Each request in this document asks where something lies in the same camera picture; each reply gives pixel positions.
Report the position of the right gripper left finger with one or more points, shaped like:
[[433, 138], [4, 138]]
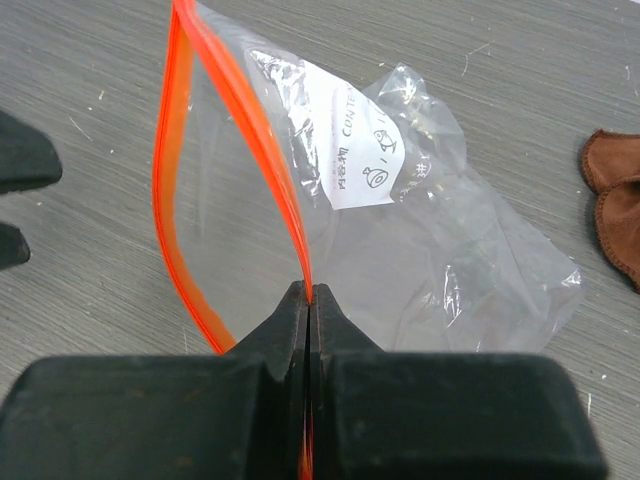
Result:
[[239, 415]]

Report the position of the brown cloth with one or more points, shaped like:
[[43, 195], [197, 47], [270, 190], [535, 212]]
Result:
[[610, 166]]

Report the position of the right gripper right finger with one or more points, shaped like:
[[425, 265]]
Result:
[[409, 415]]

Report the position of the clear orange zip bag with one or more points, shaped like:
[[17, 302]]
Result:
[[269, 169]]

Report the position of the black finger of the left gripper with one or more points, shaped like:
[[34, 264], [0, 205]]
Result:
[[29, 161]]

